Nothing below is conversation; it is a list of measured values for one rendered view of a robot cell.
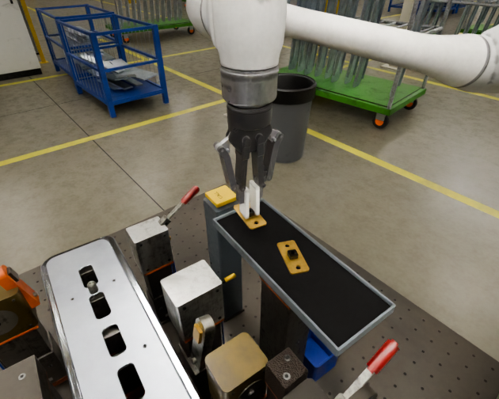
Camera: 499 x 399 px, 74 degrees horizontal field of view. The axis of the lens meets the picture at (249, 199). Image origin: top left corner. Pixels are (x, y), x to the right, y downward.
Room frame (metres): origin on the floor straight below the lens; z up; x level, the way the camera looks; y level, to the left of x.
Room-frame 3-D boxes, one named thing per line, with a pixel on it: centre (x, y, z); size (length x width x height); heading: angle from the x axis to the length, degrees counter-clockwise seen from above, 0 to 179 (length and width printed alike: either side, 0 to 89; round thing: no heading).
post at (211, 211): (0.66, 0.07, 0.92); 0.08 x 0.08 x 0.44; 35
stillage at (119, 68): (4.59, 1.79, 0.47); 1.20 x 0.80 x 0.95; 42
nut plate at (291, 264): (0.45, -0.08, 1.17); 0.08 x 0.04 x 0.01; 15
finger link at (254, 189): (0.54, -0.01, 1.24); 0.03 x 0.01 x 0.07; 27
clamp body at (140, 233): (0.65, 0.25, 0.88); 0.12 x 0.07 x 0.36; 125
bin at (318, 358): (0.49, -0.18, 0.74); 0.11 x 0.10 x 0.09; 35
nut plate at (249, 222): (0.54, 0.00, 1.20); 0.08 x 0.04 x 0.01; 27
